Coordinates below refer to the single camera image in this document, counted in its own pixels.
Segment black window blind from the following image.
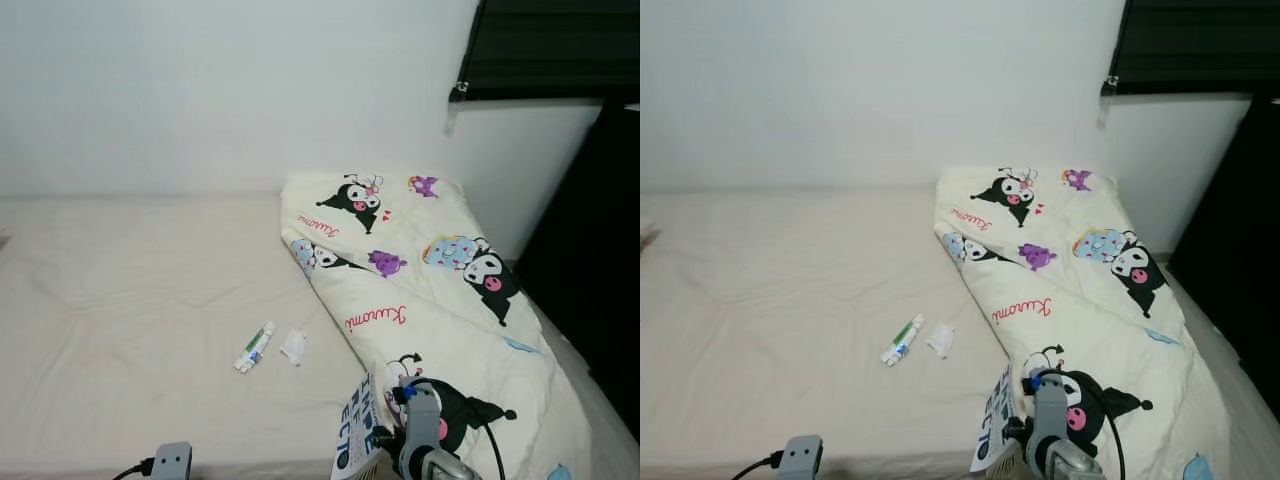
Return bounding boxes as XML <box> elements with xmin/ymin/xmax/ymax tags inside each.
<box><xmin>450</xmin><ymin>0</ymin><xmax>640</xmax><ymax>104</ymax></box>
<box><xmin>1103</xmin><ymin>0</ymin><xmax>1280</xmax><ymax>98</ymax></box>

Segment black dresser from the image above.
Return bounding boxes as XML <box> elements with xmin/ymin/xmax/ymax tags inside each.
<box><xmin>510</xmin><ymin>95</ymin><xmax>640</xmax><ymax>441</ymax></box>
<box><xmin>1165</xmin><ymin>95</ymin><xmax>1280</xmax><ymax>397</ymax></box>

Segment cream cartoon print quilt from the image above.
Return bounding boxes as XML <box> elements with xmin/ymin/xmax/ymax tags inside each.
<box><xmin>280</xmin><ymin>170</ymin><xmax>597</xmax><ymax>480</ymax></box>
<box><xmin>935</xmin><ymin>165</ymin><xmax>1237</xmax><ymax>480</ymax></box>

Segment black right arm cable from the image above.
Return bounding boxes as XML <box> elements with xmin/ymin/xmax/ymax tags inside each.
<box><xmin>395</xmin><ymin>377</ymin><xmax>506</xmax><ymax>480</ymax></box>
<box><xmin>1022</xmin><ymin>368</ymin><xmax>1129</xmax><ymax>480</ymax></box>

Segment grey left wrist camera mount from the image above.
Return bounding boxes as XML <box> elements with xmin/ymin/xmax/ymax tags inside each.
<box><xmin>152</xmin><ymin>442</ymin><xmax>193</xmax><ymax>480</ymax></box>
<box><xmin>778</xmin><ymin>435</ymin><xmax>824</xmax><ymax>480</ymax></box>

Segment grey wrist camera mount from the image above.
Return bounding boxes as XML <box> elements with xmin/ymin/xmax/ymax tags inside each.
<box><xmin>152</xmin><ymin>442</ymin><xmax>193</xmax><ymax>480</ymax></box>
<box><xmin>400</xmin><ymin>385</ymin><xmax>443</xmax><ymax>461</ymax></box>
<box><xmin>1028</xmin><ymin>378</ymin><xmax>1071</xmax><ymax>451</ymax></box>
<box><xmin>778</xmin><ymin>435</ymin><xmax>824</xmax><ymax>480</ymax></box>

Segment beige bed mattress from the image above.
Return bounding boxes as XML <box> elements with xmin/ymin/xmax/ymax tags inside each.
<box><xmin>0</xmin><ymin>193</ymin><xmax>640</xmax><ymax>480</ymax></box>
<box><xmin>640</xmin><ymin>190</ymin><xmax>1280</xmax><ymax>480</ymax></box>

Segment blue lettered white booklet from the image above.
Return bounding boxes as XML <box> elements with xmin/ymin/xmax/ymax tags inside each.
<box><xmin>330</xmin><ymin>372</ymin><xmax>401</xmax><ymax>480</ymax></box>
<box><xmin>968</xmin><ymin>365</ymin><xmax>1031</xmax><ymax>473</ymax></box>

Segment white green tube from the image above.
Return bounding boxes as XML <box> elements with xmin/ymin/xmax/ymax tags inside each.
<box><xmin>234</xmin><ymin>321</ymin><xmax>277</xmax><ymax>373</ymax></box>
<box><xmin>880</xmin><ymin>314</ymin><xmax>926</xmax><ymax>367</ymax></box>

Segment clear blind wand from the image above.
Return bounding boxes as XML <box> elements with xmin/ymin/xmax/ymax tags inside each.
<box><xmin>1097</xmin><ymin>75</ymin><xmax>1122</xmax><ymax>129</ymax></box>
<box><xmin>445</xmin><ymin>82</ymin><xmax>471</xmax><ymax>136</ymax></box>

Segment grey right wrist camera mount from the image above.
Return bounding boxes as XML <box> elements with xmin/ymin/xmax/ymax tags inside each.
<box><xmin>1028</xmin><ymin>378</ymin><xmax>1071</xmax><ymax>451</ymax></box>
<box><xmin>400</xmin><ymin>385</ymin><xmax>443</xmax><ymax>461</ymax></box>

